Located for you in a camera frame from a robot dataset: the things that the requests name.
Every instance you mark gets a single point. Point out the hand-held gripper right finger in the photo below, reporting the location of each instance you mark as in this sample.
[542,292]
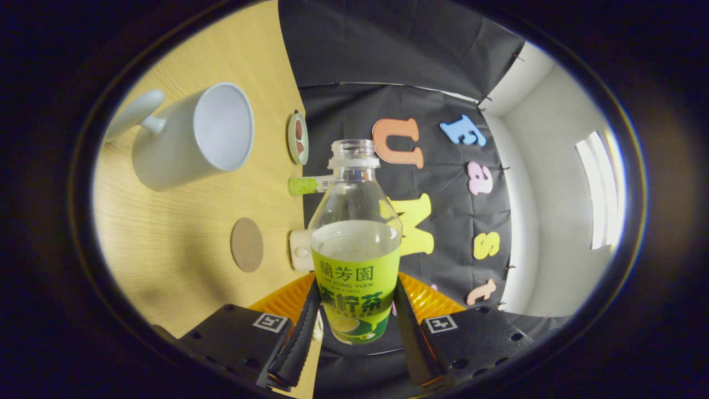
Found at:
[412,343]

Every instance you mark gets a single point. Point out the ceiling light panel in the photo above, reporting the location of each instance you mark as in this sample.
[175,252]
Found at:
[601,188]

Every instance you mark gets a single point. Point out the green label juice bottle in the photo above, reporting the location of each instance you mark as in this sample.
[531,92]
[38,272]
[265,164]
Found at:
[354,260]

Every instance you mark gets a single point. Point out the pale green plate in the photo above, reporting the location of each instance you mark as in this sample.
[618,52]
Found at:
[292,138]

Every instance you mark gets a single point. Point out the white cup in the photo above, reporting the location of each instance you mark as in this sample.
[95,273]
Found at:
[166,149]

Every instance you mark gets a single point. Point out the slim green drink bottle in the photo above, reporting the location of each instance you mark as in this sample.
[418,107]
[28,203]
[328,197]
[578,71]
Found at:
[302,185]

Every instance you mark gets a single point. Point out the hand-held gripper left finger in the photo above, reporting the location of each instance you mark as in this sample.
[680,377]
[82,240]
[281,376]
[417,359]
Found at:
[296,343]

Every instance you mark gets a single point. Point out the cream toaster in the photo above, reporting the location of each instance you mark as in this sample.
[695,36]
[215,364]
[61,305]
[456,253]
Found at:
[299,252]

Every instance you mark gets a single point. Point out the round brown coaster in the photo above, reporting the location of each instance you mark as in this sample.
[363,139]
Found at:
[247,245]

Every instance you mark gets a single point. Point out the wooden table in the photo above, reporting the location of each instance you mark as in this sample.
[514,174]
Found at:
[166,238]

